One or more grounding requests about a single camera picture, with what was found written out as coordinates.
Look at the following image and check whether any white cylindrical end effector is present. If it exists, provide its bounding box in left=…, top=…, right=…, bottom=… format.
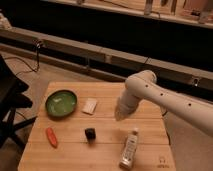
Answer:
left=114, top=103, right=130, bottom=121

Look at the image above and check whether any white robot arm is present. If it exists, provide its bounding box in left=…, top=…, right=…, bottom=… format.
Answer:
left=115, top=70, right=213, bottom=137

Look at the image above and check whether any white flat eraser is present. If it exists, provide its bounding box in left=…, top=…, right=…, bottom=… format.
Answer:
left=82, top=98, right=97, bottom=115

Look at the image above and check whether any small black cube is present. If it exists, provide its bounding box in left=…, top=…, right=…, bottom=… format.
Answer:
left=85, top=128, right=96, bottom=140

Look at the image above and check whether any white plastic bottle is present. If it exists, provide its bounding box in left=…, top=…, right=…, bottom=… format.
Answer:
left=119, top=128, right=138, bottom=170

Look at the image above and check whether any green round bowl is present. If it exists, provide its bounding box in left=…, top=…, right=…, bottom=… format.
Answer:
left=45, top=90, right=77, bottom=118

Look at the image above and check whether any orange carrot toy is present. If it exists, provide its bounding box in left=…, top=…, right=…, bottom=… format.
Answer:
left=46, top=128, right=58, bottom=148

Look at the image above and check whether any black office chair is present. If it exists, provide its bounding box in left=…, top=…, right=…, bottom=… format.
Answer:
left=0, top=54, right=36, bottom=149

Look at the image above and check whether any black floor cable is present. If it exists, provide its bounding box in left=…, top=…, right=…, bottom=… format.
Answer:
left=3, top=39, right=44, bottom=77

